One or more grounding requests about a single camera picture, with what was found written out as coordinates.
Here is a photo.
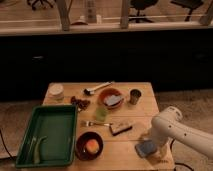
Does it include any blue sponge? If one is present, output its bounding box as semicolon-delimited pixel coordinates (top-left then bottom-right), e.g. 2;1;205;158
135;140;157;158

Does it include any green vegetable in tray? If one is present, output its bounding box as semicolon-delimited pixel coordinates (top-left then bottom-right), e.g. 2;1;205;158
33;136;47;164

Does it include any dark brown dried food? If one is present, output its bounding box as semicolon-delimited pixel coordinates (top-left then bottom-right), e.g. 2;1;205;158
70;96;90;110

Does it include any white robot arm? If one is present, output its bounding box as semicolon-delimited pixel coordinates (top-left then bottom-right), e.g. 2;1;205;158
147;106;213;159

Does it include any white lidded jar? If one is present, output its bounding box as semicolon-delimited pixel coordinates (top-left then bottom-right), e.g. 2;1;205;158
49;84;64;100

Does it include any metal fork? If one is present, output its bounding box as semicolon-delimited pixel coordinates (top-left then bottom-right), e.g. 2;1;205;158
81;121;112;127

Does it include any black office chair right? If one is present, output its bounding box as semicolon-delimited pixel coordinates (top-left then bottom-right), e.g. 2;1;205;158
171;0;204;21

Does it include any green plastic tray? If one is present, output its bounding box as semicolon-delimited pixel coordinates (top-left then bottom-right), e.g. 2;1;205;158
15;105;77;168

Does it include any black cable right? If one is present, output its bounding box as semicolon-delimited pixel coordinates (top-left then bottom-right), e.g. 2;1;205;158
169;139;195;171

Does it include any dark brown bowl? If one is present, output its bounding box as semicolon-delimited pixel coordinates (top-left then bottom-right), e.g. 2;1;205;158
76;132;103;161

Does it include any dark eraser block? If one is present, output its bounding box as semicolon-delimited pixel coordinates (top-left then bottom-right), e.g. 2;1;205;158
109;121;132;136

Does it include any orange fruit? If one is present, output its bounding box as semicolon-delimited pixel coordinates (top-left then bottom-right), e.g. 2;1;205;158
85;139;100;154

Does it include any black office chair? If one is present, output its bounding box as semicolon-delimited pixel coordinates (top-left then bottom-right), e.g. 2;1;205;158
129;0;158;23
26;0;53;11
171;0;204;21

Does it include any grey cloth in bowl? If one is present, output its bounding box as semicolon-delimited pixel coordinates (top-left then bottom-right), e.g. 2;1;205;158
104;95;122;106

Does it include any black cable left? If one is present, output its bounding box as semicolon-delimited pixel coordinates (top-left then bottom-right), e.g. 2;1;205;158
0;129;17;162

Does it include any metal cup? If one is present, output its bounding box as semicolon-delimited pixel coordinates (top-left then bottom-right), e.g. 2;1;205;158
129;89;142;105

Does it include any orange bowl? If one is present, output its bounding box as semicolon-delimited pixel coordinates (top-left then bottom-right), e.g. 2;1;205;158
98;88;124;110

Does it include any black office chair left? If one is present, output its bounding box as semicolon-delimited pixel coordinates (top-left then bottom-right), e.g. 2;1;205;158
26;0;53;11

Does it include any black cable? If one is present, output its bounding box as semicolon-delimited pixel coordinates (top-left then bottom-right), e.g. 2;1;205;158
0;129;17;162
169;139;195;171

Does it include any green plastic cup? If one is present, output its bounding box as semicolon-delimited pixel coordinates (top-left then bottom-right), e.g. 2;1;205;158
95;106;108;122

